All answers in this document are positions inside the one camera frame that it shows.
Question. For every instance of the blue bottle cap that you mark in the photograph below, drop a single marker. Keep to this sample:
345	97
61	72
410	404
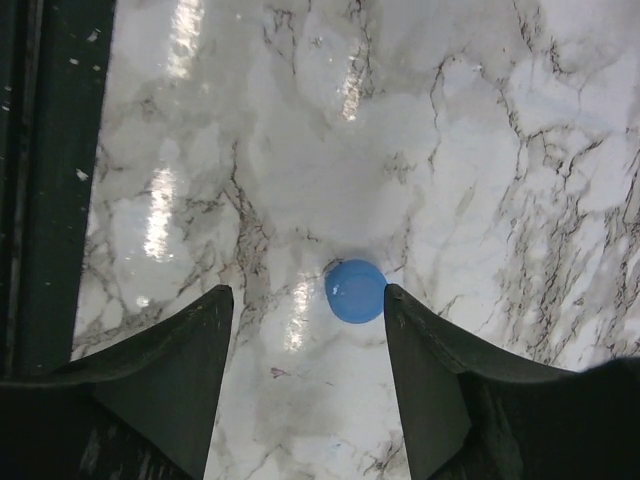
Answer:
355	291

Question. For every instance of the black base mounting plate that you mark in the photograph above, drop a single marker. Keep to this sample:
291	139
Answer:
54	60

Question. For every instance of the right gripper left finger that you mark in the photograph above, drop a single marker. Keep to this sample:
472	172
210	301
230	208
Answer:
143	408

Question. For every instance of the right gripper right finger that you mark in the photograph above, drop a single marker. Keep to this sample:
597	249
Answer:
471	410

